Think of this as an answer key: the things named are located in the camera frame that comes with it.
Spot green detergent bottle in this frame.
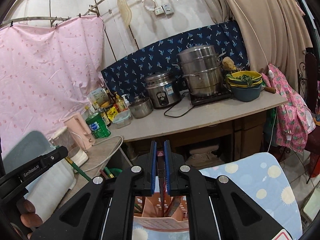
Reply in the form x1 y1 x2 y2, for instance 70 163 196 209
86 113 111 139

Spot beige curtain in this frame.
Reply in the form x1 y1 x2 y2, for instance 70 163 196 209
204 0 312 89

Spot navy patterned cloth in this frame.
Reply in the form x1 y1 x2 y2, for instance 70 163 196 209
101 20 249 101

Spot pink electric kettle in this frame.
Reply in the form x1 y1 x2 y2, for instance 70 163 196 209
63 112 95 152

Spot wooden counter shelf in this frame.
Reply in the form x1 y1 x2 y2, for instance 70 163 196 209
57 89 288 205

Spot black induction cooker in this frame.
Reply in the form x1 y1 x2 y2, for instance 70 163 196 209
190 87 233 107

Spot hanging wooden board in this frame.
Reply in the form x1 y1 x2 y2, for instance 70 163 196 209
117 0 132 28

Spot small steel pot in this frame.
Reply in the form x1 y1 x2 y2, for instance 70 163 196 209
129 96 153 119

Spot silver rice cooker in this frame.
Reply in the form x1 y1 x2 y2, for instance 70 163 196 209
145 72 181 109

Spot pink perforated utensil holder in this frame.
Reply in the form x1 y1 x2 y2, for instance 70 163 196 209
134 192 189 232

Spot white dish rack tub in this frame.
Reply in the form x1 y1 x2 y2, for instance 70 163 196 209
2 130 77 223

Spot wall power outlets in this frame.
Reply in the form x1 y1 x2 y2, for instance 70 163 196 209
154 4 174 16

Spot pink floral garment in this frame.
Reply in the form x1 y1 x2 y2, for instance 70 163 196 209
262 64 316 153

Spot light blue dotted tablecloth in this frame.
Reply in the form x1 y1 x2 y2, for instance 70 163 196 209
132 152 303 240

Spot green chopstick gold band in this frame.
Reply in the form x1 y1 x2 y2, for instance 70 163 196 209
65 157 92 181

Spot left hand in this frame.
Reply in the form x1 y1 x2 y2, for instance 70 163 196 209
10 198 43 239

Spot stainless steel steamer pot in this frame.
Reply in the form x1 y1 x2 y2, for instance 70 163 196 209
177 45 223 97

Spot pink dotted curtain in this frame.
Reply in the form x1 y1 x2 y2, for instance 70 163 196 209
1 16 104 155

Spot dark red chopstick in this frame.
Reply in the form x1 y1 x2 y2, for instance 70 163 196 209
99 170 108 179
157 151 165 217

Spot blue bowl with vegetables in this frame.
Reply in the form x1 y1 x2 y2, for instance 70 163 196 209
226 70 263 102

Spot clear plastic food box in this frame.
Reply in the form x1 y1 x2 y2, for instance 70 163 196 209
112 109 132 129

